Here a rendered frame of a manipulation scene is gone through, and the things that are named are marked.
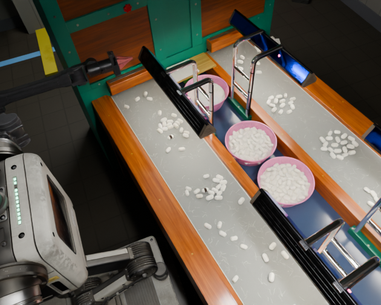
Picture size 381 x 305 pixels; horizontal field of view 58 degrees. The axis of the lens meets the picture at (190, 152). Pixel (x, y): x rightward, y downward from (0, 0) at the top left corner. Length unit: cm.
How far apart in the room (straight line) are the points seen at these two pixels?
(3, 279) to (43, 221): 15
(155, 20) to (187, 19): 22
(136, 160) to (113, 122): 30
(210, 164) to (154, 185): 30
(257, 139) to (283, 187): 32
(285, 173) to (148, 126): 78
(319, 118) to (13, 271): 163
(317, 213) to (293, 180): 19
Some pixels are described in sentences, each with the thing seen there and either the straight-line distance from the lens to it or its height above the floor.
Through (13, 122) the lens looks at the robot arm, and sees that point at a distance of 127.
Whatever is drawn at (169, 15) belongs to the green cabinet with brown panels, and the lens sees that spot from 204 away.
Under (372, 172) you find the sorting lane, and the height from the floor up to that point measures 74.
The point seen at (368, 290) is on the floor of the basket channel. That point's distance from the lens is 169.
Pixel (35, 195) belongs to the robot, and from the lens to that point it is 96.
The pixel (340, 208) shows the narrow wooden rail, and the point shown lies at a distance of 175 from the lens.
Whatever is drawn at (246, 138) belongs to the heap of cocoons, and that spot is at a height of 75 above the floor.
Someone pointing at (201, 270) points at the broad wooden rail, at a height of 77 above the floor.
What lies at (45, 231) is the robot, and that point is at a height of 144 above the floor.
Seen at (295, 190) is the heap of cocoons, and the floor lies 74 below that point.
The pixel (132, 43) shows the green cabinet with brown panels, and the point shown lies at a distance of 202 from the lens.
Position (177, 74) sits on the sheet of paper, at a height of 78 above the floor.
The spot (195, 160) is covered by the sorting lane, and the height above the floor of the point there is 74.
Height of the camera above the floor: 220
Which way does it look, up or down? 54 degrees down
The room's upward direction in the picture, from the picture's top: 5 degrees counter-clockwise
